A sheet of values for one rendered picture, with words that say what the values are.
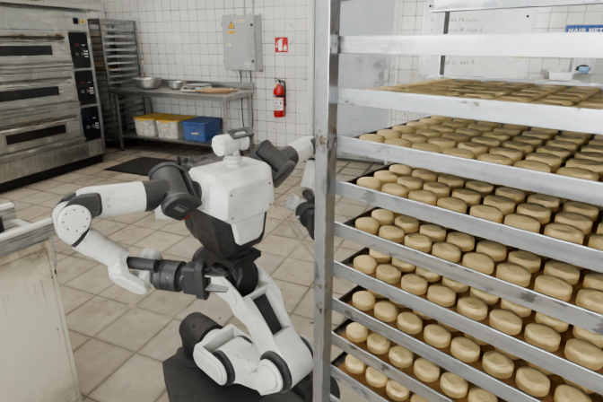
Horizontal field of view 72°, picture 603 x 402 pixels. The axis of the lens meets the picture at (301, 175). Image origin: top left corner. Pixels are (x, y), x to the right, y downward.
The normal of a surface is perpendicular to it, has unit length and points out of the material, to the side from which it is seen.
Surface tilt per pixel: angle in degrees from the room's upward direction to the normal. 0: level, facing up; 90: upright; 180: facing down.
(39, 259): 90
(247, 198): 90
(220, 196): 85
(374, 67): 90
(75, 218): 79
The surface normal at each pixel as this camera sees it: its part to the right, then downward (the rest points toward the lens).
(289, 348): 0.44, -0.64
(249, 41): -0.39, 0.28
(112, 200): 0.61, 0.05
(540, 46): -0.67, 0.22
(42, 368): 0.85, 0.16
